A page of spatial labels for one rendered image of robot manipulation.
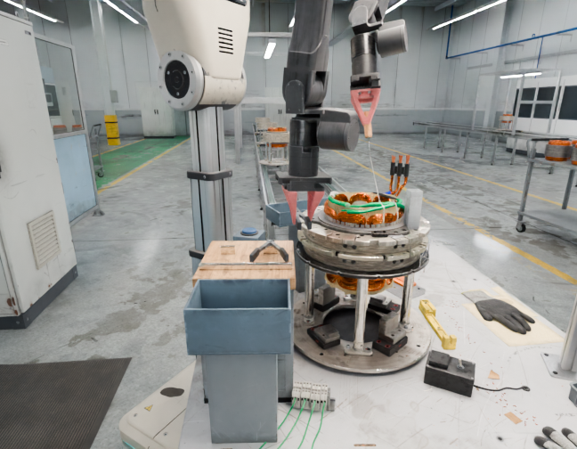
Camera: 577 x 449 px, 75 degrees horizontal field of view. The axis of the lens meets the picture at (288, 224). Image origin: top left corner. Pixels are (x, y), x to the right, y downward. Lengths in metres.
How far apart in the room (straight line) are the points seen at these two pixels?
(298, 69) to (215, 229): 0.64
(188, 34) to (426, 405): 1.01
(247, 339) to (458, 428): 0.45
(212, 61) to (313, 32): 0.45
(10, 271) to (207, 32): 2.15
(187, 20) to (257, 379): 0.83
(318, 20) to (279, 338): 0.52
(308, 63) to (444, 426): 0.71
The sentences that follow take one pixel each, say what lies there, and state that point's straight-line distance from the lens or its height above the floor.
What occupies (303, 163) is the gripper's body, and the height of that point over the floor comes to 1.26.
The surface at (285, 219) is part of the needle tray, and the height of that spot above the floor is 1.04.
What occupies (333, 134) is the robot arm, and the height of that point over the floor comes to 1.32.
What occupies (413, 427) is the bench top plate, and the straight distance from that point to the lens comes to 0.85.
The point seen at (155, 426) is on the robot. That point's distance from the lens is 1.61.
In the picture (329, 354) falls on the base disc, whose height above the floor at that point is 0.80.
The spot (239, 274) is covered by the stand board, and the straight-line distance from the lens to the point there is 0.71.
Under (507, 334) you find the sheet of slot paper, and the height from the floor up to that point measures 0.78.
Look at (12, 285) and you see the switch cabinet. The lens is 2.88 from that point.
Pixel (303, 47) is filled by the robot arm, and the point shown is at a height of 1.46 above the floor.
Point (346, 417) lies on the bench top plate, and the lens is 0.84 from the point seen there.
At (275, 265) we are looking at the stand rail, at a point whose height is 1.07.
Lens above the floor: 1.37
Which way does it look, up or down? 18 degrees down
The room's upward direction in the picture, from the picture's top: straight up
